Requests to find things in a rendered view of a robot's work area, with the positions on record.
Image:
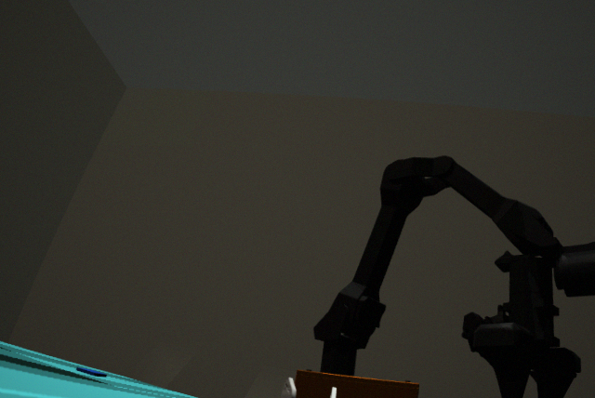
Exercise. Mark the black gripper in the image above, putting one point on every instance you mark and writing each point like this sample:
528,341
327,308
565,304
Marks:
527,342

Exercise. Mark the blue flat bar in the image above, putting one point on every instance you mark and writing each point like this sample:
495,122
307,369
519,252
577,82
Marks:
91,372

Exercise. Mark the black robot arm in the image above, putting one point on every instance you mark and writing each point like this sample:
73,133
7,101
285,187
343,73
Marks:
356,311

